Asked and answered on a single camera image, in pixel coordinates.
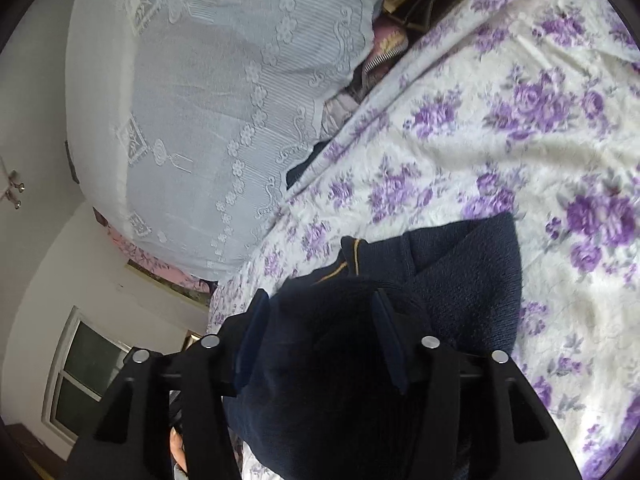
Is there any purple floral bed sheet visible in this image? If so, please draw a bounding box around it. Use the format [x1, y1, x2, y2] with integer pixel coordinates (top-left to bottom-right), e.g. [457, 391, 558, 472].
[207, 0, 640, 480]

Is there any navy knit cardigan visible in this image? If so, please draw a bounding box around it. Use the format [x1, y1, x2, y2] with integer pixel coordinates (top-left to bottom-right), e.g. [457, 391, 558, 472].
[220, 212, 524, 480]

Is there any white framed window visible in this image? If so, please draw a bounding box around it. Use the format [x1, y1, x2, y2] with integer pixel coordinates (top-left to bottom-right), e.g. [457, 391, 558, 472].
[42, 305, 135, 442]

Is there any white lace cover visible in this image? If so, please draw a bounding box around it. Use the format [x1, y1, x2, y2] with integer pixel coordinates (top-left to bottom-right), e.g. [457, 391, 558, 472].
[65, 0, 419, 282]

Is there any pink floral cloth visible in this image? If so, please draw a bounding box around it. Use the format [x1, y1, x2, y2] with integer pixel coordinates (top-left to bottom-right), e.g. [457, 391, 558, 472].
[94, 209, 217, 295]

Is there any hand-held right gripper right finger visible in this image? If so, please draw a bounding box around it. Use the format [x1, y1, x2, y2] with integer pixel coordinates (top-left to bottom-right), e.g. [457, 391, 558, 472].
[372, 288, 584, 480]

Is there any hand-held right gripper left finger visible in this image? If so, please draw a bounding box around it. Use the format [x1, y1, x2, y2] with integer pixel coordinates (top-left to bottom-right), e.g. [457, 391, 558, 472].
[66, 289, 272, 480]

